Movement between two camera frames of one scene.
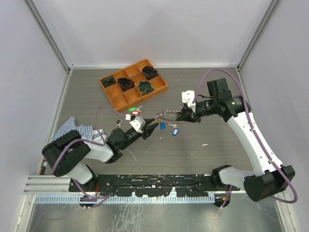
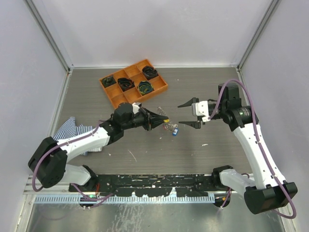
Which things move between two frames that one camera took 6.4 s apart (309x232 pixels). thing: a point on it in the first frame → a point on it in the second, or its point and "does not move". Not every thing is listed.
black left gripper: [148, 128] → [149, 124]
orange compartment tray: [133, 84] does not move
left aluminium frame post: [42, 26] does not move
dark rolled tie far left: [108, 81] does not move
